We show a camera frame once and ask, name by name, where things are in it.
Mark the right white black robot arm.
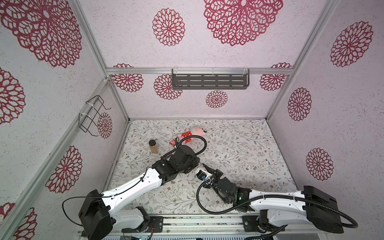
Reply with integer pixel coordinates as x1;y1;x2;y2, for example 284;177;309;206
196;165;359;238

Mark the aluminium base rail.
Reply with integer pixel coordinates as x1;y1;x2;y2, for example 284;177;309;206
76;212;331;240

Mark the grey wall shelf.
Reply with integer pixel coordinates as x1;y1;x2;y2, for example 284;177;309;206
171;69;250;90

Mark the red playing card box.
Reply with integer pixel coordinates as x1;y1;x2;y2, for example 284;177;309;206
169;139;177;147

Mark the black wire wall rack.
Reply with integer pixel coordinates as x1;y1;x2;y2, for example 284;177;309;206
78;95;113;139

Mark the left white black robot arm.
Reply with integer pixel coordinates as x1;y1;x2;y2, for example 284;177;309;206
78;136;208;240

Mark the pink plush pig toy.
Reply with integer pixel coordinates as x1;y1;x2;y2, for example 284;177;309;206
178;127;207;141

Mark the brown spice jar black lid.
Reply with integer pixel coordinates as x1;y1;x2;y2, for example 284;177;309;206
149;140;158;154

